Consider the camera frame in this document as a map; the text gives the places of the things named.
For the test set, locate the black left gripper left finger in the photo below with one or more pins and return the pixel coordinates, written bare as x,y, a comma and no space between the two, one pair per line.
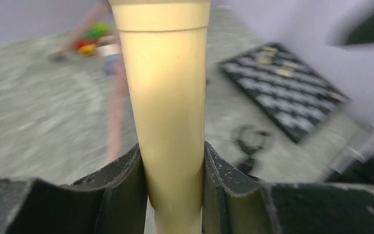
111,200

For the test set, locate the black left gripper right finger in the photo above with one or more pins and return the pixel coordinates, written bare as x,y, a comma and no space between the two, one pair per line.
237,204

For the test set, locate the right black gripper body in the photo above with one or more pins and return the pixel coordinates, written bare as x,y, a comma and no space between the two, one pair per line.
356,29

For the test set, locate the pink music stand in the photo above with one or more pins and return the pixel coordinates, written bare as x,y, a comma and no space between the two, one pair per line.
118,82

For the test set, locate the cream toy microphone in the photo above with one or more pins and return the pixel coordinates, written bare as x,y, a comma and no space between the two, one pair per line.
164,49

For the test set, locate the black microphone stand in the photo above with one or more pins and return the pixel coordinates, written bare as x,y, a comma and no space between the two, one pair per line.
250,142

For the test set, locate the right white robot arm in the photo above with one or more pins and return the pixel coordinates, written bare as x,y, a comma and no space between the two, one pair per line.
352,169

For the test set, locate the black chessboard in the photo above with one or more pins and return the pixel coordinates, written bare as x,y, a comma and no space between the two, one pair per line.
291,93

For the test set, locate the blue white toy brick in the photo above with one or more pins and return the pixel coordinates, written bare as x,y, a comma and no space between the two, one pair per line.
110,55

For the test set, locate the colourful brick toy car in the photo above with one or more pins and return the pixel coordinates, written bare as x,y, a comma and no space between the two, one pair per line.
98,39

